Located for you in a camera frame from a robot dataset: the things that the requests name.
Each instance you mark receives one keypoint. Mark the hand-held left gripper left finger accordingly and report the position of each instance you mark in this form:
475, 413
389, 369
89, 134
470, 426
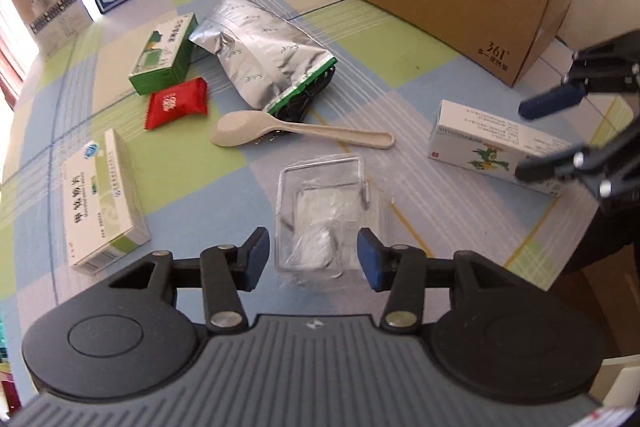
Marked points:
257, 257

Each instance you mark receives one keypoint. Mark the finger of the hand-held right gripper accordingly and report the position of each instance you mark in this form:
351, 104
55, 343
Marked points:
545, 167
550, 102

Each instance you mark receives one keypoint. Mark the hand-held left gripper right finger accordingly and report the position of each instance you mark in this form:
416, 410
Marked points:
370, 262

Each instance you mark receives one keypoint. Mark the clear plastic container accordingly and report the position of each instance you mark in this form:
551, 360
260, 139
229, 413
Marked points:
310, 217

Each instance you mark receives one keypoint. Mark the white box with parrot print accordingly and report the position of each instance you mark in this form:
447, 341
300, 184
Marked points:
470, 137

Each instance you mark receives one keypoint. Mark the white green medicine box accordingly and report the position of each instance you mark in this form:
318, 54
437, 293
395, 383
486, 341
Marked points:
95, 202

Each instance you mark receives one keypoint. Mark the silver foil bag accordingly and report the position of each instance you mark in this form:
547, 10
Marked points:
260, 47

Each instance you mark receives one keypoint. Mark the checkered desktop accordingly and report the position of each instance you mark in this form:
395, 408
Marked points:
190, 187

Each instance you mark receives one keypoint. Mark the beige plastic spoon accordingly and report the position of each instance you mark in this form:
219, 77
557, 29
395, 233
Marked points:
240, 127

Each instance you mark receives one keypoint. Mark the red candy packet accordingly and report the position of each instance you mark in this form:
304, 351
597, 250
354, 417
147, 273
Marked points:
175, 104

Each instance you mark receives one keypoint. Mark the grey white carton box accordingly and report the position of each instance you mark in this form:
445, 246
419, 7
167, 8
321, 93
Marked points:
50, 2

